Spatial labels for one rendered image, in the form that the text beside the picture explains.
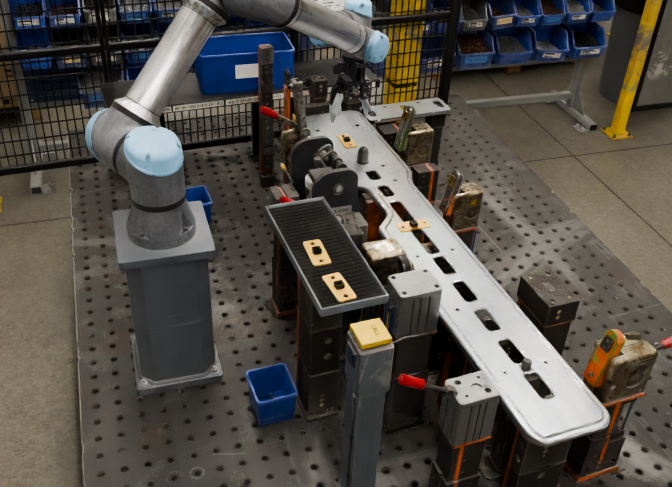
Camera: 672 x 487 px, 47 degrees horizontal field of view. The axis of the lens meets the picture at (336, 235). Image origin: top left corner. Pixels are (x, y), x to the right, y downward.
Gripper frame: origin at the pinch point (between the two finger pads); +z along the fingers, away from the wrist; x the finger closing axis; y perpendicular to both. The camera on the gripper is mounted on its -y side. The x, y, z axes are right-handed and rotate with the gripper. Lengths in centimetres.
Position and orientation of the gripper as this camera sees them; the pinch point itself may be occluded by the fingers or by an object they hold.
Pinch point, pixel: (348, 116)
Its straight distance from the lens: 230.8
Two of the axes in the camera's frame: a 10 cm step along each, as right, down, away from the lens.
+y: 3.5, 5.6, -7.5
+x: 9.4, -1.7, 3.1
